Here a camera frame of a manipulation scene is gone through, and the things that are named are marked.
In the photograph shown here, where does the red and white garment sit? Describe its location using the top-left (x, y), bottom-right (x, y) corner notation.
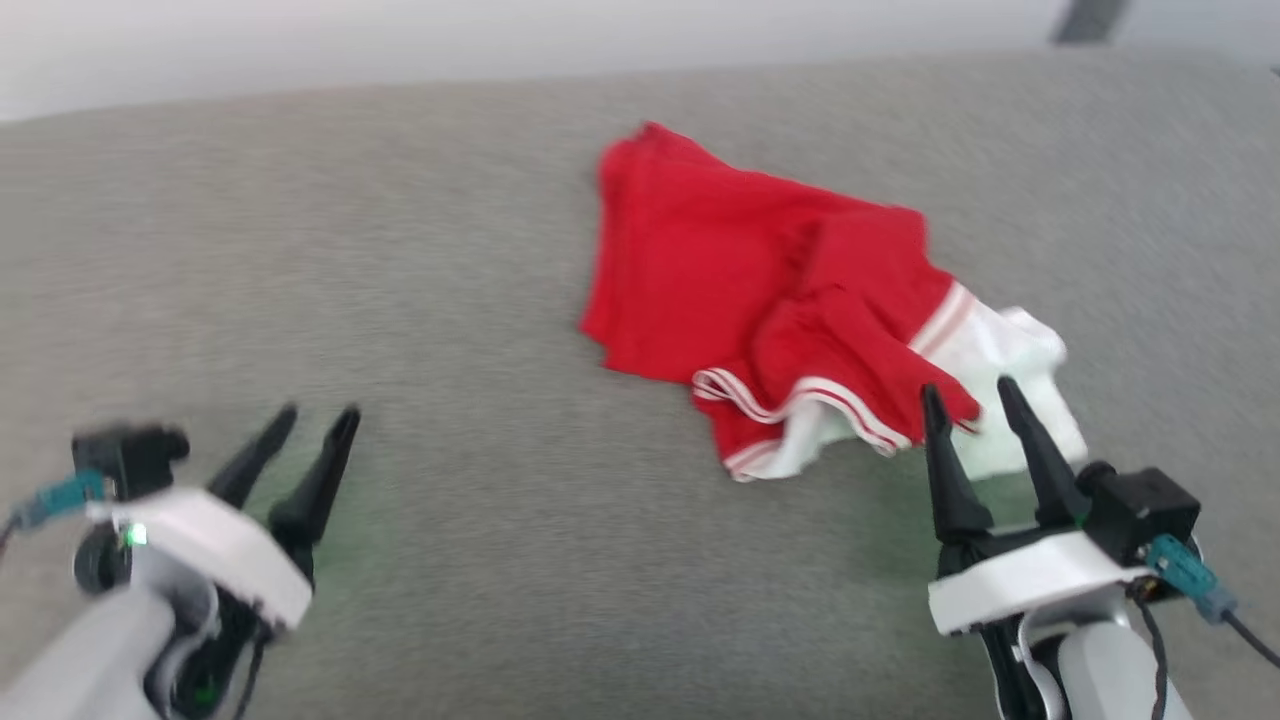
top-left (578, 120), bottom-right (1091, 484)

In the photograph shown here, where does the grey metal post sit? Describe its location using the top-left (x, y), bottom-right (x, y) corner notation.
top-left (1050, 0), bottom-right (1133, 47)

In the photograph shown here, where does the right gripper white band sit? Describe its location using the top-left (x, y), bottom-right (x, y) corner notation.
top-left (920, 376), bottom-right (1152, 720)

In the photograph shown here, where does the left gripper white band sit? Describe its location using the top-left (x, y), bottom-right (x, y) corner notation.
top-left (72, 403), bottom-right (362, 720)

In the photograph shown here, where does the left cable with teal plug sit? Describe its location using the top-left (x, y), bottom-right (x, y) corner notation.
top-left (0, 468), bottom-right (113, 543)

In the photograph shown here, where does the grey fabric sofa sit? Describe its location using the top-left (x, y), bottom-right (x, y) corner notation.
top-left (0, 48), bottom-right (1280, 720)

